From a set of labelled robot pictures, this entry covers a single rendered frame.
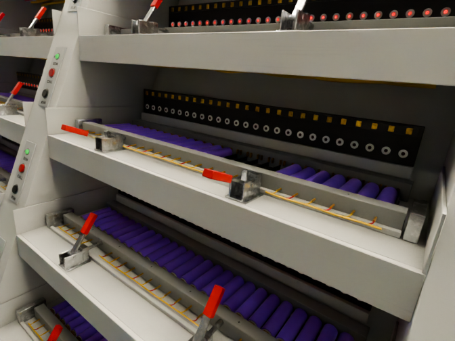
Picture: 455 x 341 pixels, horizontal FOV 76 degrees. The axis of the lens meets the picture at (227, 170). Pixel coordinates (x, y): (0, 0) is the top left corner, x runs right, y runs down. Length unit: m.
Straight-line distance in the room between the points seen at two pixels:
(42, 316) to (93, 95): 0.45
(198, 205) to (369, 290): 0.19
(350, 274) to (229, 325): 0.18
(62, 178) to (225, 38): 0.44
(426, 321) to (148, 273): 0.36
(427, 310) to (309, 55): 0.25
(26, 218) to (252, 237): 0.47
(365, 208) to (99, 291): 0.38
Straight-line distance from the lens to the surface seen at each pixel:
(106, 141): 0.50
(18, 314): 0.75
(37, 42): 0.82
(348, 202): 0.32
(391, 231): 0.32
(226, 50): 0.39
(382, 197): 0.36
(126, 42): 0.54
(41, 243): 0.64
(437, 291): 0.28
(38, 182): 0.66
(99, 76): 0.68
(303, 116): 0.47
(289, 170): 0.40
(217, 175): 0.27
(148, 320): 0.44
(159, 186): 0.39
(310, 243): 0.29
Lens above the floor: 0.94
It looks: 1 degrees up
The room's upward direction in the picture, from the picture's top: 17 degrees clockwise
